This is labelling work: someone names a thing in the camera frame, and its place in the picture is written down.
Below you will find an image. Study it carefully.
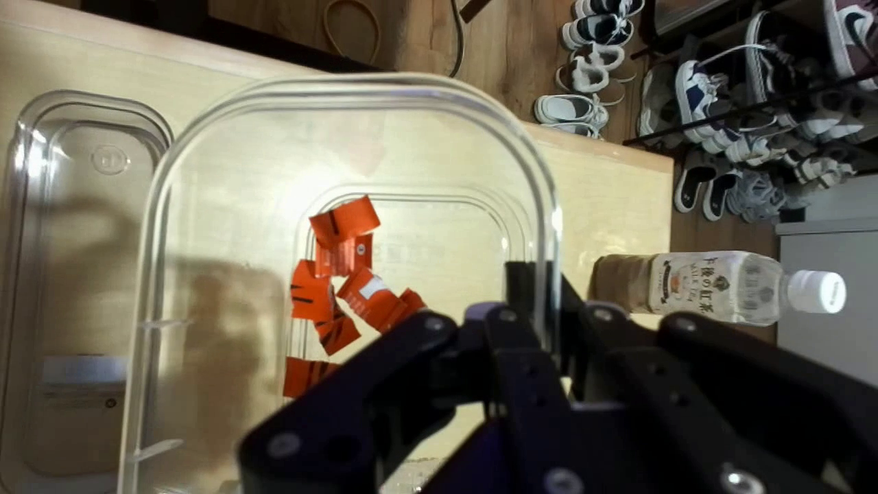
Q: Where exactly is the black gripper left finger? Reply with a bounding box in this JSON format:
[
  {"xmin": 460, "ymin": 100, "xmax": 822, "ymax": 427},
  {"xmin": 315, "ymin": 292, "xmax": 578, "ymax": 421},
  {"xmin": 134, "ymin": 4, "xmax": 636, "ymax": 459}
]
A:
[{"xmin": 239, "ymin": 257, "xmax": 588, "ymax": 494}]

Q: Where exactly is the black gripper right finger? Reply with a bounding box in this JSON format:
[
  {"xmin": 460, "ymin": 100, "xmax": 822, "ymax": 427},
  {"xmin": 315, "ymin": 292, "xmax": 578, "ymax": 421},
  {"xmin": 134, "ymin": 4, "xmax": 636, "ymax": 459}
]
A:
[{"xmin": 557, "ymin": 272, "xmax": 878, "ymax": 494}]

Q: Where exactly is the orange paper piece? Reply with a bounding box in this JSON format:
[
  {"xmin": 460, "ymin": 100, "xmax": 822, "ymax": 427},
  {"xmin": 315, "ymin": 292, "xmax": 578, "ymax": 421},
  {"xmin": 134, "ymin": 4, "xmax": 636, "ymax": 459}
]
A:
[
  {"xmin": 313, "ymin": 309, "xmax": 364, "ymax": 356},
  {"xmin": 283, "ymin": 354, "xmax": 343, "ymax": 401},
  {"xmin": 327, "ymin": 192, "xmax": 385, "ymax": 246},
  {"xmin": 337, "ymin": 265, "xmax": 400, "ymax": 324},
  {"xmin": 374, "ymin": 286, "xmax": 431, "ymax": 334},
  {"xmin": 287, "ymin": 257, "xmax": 337, "ymax": 324},
  {"xmin": 310, "ymin": 212, "xmax": 352, "ymax": 276}
]

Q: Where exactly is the clear plastic container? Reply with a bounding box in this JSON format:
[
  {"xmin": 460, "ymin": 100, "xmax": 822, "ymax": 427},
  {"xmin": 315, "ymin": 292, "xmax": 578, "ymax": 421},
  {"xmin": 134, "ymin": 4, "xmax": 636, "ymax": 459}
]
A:
[
  {"xmin": 117, "ymin": 72, "xmax": 564, "ymax": 494},
  {"xmin": 0, "ymin": 88, "xmax": 176, "ymax": 494}
]

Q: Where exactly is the clear bottle with white cap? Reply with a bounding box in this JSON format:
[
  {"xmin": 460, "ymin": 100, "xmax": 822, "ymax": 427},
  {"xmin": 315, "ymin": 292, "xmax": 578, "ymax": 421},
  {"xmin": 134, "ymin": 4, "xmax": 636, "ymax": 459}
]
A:
[{"xmin": 588, "ymin": 246, "xmax": 851, "ymax": 330}]

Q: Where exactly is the grey cabinet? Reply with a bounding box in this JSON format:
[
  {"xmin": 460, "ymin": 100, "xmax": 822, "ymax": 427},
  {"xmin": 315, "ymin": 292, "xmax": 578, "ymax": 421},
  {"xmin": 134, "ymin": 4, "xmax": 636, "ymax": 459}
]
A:
[{"xmin": 773, "ymin": 176, "xmax": 878, "ymax": 389}]

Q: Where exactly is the grey shoe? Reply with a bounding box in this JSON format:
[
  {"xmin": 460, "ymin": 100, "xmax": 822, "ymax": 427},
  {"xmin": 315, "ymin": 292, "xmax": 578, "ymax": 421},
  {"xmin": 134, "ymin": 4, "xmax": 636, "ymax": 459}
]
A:
[{"xmin": 700, "ymin": 166, "xmax": 781, "ymax": 225}]

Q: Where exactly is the dark shoe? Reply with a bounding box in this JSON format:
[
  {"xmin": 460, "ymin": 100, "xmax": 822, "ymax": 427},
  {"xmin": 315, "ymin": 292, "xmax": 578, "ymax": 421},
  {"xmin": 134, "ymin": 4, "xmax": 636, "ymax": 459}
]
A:
[{"xmin": 673, "ymin": 162, "xmax": 728, "ymax": 218}]

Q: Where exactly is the black shoe rack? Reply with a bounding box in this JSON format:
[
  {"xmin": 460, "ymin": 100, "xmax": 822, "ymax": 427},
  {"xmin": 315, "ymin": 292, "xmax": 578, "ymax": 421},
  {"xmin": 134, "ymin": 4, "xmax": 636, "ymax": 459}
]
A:
[{"xmin": 629, "ymin": 0, "xmax": 878, "ymax": 227}]

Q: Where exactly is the white and black sneaker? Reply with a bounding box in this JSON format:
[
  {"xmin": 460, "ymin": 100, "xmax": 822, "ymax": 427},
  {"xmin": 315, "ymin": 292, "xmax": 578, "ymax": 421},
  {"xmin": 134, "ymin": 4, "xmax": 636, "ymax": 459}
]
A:
[{"xmin": 673, "ymin": 40, "xmax": 767, "ymax": 159}]

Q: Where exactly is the pink and white sneaker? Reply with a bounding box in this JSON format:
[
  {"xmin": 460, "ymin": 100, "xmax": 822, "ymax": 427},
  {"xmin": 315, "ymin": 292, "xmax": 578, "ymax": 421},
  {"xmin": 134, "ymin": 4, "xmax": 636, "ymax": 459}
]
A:
[{"xmin": 819, "ymin": 0, "xmax": 878, "ymax": 85}]

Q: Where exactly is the thin looped floor cable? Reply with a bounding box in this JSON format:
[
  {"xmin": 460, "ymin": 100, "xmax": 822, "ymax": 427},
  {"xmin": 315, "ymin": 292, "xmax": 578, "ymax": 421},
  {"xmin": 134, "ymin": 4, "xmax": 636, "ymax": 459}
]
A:
[{"xmin": 319, "ymin": 0, "xmax": 385, "ymax": 69}]

